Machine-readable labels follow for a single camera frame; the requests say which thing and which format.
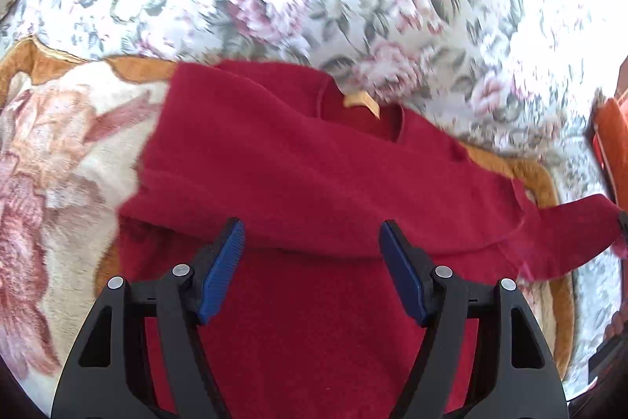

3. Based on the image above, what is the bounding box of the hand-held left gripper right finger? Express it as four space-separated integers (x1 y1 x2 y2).
379 219 570 419

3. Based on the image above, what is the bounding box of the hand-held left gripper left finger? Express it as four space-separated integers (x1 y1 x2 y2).
50 217 246 419

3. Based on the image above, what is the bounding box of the red knit sweater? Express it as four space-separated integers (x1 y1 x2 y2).
115 60 628 419

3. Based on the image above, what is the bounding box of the orange cloth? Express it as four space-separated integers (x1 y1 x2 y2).
586 88 628 204

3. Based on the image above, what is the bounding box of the plush flower blanket orange border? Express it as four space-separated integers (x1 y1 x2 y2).
0 36 577 405

